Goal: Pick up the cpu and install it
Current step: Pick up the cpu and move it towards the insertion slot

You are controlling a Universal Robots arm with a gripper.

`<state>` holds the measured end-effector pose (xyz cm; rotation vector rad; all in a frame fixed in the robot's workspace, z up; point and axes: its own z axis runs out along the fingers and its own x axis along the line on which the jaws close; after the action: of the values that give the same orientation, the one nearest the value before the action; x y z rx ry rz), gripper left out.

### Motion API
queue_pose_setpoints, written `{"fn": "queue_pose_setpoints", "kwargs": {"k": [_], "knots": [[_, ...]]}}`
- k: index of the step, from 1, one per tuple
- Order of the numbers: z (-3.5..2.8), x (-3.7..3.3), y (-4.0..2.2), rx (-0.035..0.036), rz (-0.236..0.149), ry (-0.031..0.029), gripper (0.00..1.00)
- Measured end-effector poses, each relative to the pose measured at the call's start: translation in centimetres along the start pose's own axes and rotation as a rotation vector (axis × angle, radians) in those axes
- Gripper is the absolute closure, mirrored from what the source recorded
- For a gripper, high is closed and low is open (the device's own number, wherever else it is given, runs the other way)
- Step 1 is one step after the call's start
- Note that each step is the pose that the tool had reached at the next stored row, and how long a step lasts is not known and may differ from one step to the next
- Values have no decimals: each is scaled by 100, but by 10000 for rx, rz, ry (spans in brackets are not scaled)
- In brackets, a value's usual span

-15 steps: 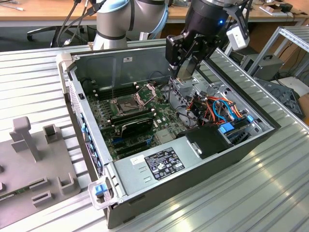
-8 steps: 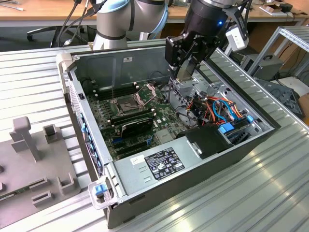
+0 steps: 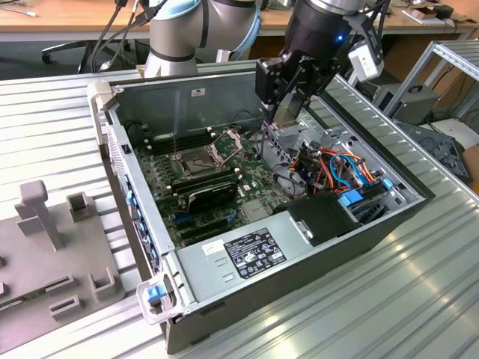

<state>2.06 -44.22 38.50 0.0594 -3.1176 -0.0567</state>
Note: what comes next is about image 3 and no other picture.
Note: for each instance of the green RAM stick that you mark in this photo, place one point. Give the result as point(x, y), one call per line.
point(13, 304)
point(207, 187)

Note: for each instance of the brown cardboard box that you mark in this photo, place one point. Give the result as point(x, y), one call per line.
point(472, 164)

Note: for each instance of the dark grey plastic panel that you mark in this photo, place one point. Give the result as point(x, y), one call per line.
point(430, 144)

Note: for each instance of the grey disk bay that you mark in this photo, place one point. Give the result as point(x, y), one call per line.
point(376, 209)

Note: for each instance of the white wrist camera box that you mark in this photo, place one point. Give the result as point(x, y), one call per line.
point(365, 63)

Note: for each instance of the aluminium profile frame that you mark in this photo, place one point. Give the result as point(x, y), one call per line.
point(456, 61)

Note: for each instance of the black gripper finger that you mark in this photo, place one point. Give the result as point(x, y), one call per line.
point(318, 78)
point(267, 80)

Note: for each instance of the black plastic cover box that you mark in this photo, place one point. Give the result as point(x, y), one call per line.
point(322, 218)

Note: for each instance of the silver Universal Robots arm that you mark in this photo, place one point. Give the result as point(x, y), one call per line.
point(176, 37)

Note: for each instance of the grey parts rack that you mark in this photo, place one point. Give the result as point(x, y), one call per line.
point(37, 269)

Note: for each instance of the black expansion slot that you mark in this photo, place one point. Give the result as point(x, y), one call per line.
point(202, 224)
point(206, 232)

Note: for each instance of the green motherboard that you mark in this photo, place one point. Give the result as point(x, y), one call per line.
point(258, 179)

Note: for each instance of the silver power supply unit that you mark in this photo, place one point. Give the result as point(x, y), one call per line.
point(202, 273)

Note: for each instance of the blue disk carrier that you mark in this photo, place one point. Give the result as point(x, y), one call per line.
point(351, 198)

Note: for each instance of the CPU socket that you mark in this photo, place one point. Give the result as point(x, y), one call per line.
point(198, 164)

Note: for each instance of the black PC case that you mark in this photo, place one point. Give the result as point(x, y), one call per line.
point(280, 295)

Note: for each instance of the black graphics card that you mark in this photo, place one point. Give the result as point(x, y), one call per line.
point(211, 196)

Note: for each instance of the office chair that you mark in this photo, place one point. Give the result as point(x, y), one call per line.
point(90, 46)

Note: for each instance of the silver chipset heatsink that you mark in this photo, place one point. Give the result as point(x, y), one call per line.
point(254, 210)

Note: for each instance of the small black device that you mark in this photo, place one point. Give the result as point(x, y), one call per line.
point(445, 12)

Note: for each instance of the wooden desk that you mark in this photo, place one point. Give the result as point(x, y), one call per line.
point(56, 20)
point(400, 23)

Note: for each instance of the silver green CPU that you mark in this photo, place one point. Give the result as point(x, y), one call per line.
point(286, 110)

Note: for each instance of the silver metal drive cage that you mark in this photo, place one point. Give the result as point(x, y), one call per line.
point(284, 140)

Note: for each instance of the small cardboard box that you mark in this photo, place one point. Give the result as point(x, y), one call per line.
point(421, 16)

